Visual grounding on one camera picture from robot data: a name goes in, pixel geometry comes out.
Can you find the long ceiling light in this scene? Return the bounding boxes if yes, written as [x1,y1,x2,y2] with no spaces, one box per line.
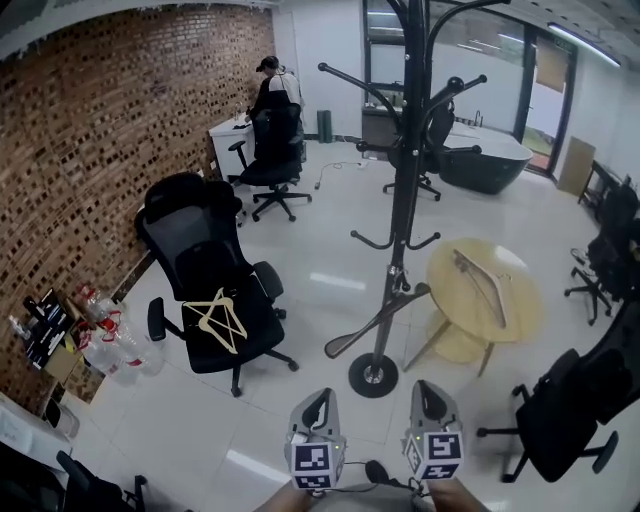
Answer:
[547,22,622,67]

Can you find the black mesh office chair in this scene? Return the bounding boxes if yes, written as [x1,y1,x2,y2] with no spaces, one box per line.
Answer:
[477,299,640,484]

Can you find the pile of clear plastic bottles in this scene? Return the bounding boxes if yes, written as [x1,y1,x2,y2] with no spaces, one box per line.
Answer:
[73,283,166,387]

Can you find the small grey trash bin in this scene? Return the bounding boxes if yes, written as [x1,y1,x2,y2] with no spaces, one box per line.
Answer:
[42,397,82,440]

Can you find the black framed glass partition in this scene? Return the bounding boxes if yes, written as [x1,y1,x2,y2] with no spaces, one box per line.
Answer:
[362,0,579,174]

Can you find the brown paper sheet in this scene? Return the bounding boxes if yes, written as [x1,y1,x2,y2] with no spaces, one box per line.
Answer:
[535,42,572,92]

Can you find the white power strip with cable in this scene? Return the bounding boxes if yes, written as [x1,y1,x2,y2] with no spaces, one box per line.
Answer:
[313,159,372,191]

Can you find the brown cardboard boxes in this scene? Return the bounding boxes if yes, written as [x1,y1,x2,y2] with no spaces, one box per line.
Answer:
[43,344,107,404]

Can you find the black printed box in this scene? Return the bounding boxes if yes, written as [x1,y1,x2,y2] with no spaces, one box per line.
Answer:
[22,287,70,372]

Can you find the person's grey shirt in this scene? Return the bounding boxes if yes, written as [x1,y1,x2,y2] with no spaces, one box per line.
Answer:
[304,482,431,512]

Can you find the black and white bathtub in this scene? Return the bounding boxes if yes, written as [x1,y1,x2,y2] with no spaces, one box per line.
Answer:
[438,119,534,196]

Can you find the dark side table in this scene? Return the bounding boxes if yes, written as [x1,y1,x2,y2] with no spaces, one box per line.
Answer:
[578,159,626,206]

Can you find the person's right black shoe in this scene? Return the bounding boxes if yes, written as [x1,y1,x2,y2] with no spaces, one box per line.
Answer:
[364,459,401,489]

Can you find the dark green cylinder bin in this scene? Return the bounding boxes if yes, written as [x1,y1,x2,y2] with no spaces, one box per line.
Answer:
[316,108,334,145]

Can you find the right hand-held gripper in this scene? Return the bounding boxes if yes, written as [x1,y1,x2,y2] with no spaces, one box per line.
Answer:
[401,379,466,483]

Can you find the black metal coat rack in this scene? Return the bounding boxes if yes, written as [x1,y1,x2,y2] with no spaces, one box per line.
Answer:
[317,0,511,399]

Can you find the person's right forearm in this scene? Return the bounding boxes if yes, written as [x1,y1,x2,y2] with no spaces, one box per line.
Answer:
[424,477,491,512]

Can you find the black jacket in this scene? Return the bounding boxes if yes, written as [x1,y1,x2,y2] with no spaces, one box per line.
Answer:
[547,347,636,426]

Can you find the dark wooden cabinet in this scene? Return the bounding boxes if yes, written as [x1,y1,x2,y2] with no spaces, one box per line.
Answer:
[361,102,401,151]

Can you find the person's left forearm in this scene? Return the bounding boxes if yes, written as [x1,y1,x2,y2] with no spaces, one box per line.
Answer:
[259,482,321,512]

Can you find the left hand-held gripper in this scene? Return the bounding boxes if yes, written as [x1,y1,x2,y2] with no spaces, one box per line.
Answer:
[283,387,348,494]

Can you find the flat cardboard box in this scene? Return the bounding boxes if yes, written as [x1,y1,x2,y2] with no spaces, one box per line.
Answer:
[555,135,597,198]

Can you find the round light wooden table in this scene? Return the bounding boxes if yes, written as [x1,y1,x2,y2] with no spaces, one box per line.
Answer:
[403,237,544,379]

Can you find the white desk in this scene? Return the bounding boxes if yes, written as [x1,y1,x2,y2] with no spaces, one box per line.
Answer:
[207,118,257,184]

